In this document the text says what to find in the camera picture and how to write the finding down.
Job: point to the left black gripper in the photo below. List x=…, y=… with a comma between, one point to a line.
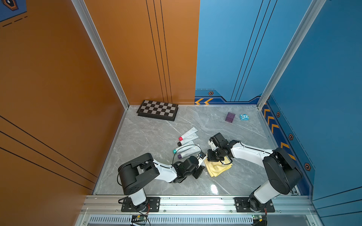
x=199, y=172

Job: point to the purple cap toothpaste tube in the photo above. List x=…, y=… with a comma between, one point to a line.
x=194, y=149

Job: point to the yellow microfibre cloth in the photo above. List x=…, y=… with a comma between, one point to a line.
x=214, y=169

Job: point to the pink cap toothpaste tube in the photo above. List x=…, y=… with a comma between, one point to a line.
x=188, y=133

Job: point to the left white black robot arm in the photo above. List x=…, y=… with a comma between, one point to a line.
x=134, y=175

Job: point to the aluminium front rail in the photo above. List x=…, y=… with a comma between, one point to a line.
x=199, y=204

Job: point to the green circuit board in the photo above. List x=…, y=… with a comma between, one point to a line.
x=259, y=220
x=139, y=220

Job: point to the black cap toothpaste tube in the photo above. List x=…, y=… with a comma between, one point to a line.
x=187, y=139

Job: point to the right green circuit board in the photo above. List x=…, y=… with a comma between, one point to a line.
x=259, y=220

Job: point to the green cap toothpaste tube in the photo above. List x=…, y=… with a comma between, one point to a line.
x=184, y=147

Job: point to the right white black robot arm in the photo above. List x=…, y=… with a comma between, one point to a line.
x=282, y=172

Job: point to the left green circuit board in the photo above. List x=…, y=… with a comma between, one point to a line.
x=139, y=220

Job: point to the purple cube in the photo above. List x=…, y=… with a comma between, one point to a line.
x=230, y=117

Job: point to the black white chessboard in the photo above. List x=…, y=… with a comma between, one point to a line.
x=158, y=110

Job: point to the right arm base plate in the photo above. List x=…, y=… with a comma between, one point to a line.
x=251, y=205

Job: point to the dark blue cap tube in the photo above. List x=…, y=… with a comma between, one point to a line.
x=201, y=161

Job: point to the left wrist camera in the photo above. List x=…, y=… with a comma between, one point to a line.
x=201, y=155

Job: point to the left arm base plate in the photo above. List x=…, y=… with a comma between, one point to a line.
x=151, y=204

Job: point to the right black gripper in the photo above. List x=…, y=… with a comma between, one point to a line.
x=209, y=157

